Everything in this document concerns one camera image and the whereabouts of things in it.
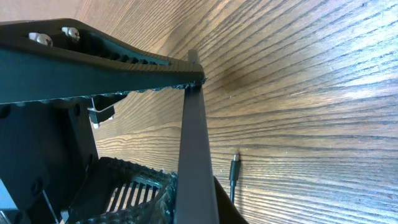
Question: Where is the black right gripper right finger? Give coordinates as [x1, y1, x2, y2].
[67, 157, 249, 224]

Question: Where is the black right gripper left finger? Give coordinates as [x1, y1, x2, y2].
[1, 19, 205, 104]

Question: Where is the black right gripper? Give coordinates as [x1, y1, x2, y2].
[1, 95, 126, 223]

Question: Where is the smartphone with light screen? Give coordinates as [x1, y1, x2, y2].
[173, 49, 220, 224]

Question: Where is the black charger cable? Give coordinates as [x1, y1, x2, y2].
[228, 152, 241, 205]

